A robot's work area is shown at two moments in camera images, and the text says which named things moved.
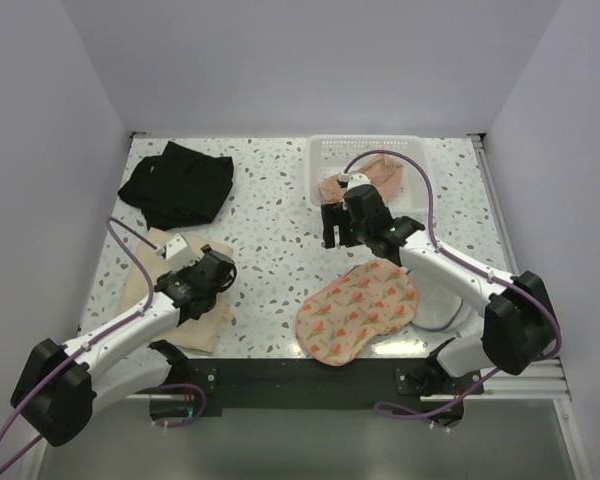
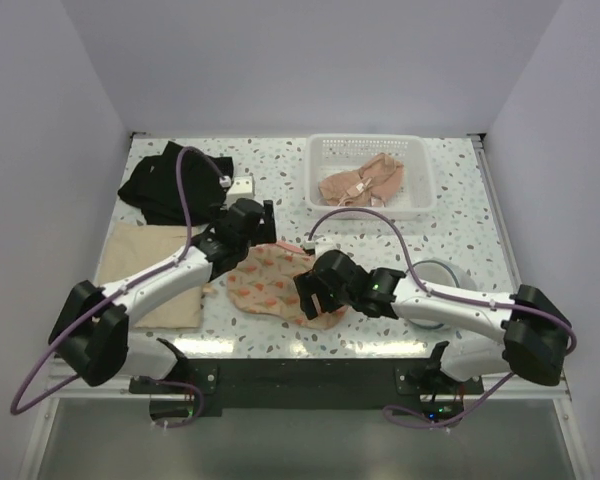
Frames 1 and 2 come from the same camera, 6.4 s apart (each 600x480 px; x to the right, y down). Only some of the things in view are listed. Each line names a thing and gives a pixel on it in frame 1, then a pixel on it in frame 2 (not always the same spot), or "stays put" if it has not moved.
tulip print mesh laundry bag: (369, 300) -> (262, 281)
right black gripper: (332, 215) -> (309, 284)
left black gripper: (219, 270) -> (262, 230)
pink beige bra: (384, 173) stays put
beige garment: (201, 332) -> (135, 247)
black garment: (177, 187) stays put
